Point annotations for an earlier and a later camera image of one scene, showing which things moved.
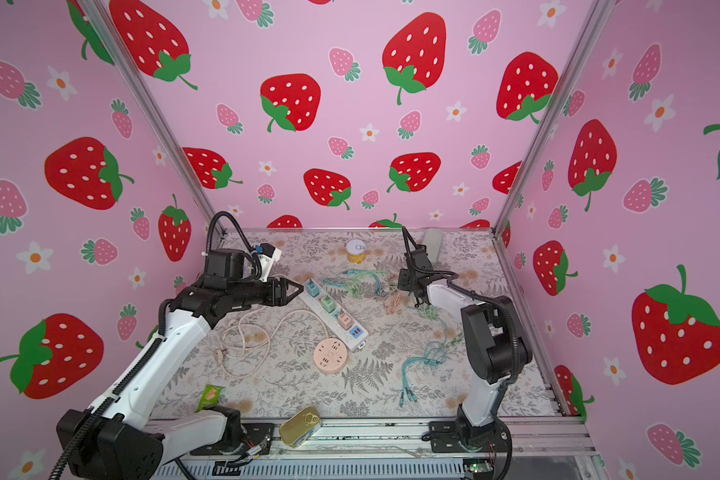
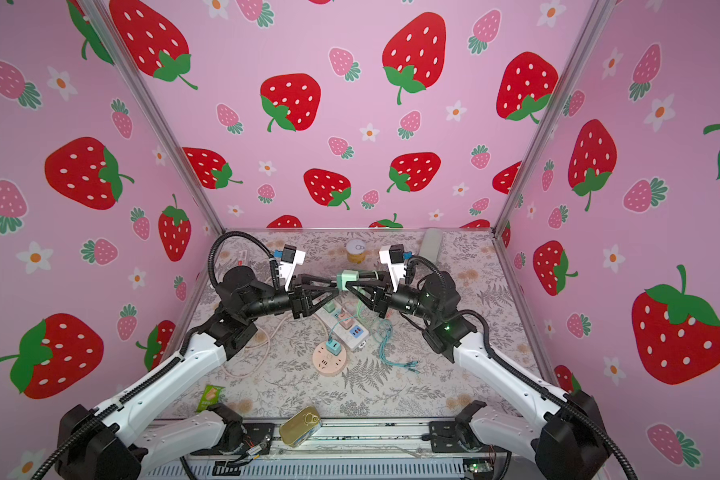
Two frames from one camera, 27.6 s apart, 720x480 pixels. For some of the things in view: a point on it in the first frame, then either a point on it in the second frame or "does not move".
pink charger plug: (345, 321) does not move
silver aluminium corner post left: (97, 16) does not move
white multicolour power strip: (350, 332) does not move
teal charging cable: (435, 353) to (382, 332)
